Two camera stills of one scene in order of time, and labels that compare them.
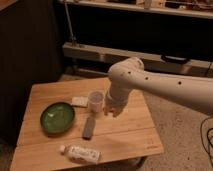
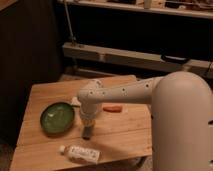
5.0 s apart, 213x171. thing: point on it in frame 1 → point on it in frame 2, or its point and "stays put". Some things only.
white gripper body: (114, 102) → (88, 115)
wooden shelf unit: (173, 35) stays put
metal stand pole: (73, 38) stays put
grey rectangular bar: (88, 128) stays put
